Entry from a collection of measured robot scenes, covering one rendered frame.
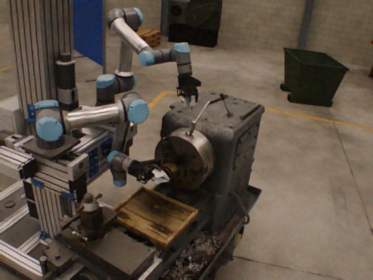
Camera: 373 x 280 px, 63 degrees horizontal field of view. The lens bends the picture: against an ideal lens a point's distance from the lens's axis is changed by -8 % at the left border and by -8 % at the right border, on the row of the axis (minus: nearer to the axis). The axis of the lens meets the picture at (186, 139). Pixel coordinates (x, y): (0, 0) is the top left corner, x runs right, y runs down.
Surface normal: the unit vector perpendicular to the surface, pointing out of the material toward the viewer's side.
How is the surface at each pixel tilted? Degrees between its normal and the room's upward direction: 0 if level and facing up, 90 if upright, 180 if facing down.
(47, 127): 91
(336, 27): 90
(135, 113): 90
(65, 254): 0
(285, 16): 90
